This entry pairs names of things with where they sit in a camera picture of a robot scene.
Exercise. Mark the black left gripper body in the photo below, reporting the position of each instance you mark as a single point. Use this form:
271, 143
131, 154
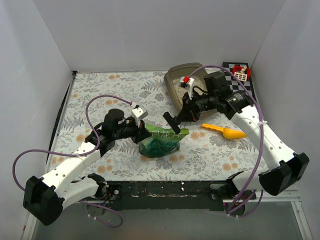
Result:
138, 133

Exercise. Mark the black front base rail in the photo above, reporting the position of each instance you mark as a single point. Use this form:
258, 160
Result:
162, 195

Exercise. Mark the floral table mat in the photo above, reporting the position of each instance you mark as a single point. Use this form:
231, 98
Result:
203, 154

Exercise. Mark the black bag clip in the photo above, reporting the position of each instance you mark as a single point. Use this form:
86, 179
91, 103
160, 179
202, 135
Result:
171, 122

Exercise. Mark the grey litter box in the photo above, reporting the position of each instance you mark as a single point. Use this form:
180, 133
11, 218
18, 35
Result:
172, 83

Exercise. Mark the green cat litter bag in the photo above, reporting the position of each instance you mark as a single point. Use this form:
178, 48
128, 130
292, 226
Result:
162, 142

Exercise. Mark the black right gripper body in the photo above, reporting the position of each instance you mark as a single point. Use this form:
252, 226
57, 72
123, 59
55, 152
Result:
186, 110

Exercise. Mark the yellow plastic scoop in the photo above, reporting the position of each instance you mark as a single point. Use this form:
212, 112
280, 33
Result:
227, 133

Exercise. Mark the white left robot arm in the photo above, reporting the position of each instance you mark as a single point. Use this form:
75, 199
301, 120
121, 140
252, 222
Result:
47, 196

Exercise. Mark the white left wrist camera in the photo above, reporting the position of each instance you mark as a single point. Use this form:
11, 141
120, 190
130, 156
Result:
138, 113

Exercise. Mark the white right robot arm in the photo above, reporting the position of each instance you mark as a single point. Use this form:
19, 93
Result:
285, 167

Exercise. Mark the red white toy block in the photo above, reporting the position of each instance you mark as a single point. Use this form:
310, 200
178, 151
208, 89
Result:
242, 73

